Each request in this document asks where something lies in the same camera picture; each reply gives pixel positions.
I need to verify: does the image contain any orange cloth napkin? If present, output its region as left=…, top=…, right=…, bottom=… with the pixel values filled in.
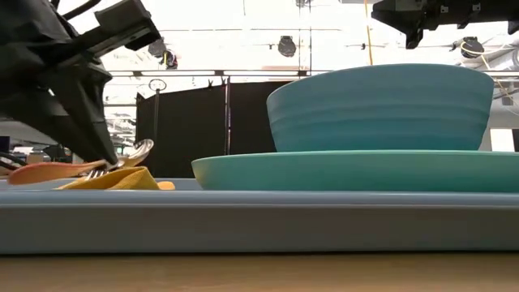
left=54, top=165, right=176, bottom=191

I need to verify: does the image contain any spoon with orange handle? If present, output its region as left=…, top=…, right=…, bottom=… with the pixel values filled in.
left=7, top=138, right=155, bottom=186

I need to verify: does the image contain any black partition screen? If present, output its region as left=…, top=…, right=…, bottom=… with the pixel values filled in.
left=134, top=80, right=293, bottom=179

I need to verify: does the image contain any grey horizontal rail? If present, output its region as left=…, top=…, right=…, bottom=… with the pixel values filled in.
left=107, top=69, right=519, bottom=78

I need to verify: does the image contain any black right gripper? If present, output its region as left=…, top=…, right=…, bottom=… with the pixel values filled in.
left=371, top=0, right=487, bottom=49

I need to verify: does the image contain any round sign on pole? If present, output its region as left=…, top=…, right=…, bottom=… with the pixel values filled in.
left=148, top=78, right=168, bottom=178

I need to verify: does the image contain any black ceiling spotlight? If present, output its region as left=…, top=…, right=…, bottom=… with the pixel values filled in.
left=277, top=35, right=298, bottom=58
left=461, top=36, right=485, bottom=60
left=148, top=36, right=168, bottom=58

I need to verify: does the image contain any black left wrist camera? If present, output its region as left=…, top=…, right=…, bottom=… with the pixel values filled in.
left=60, top=0, right=162, bottom=68

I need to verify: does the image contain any blue plastic bowl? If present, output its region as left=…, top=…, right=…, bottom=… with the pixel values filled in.
left=266, top=63, right=495, bottom=153

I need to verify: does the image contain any fork with orange handle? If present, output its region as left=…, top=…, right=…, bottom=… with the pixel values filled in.
left=83, top=168, right=110, bottom=182

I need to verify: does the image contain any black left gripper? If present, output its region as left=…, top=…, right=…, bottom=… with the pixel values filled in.
left=0, top=38, right=124, bottom=168

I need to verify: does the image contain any yellow hanging cable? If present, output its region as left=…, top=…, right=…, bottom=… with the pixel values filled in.
left=363, top=0, right=374, bottom=66

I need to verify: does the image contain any blue plastic tray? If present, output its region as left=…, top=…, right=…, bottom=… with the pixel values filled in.
left=0, top=178, right=519, bottom=256

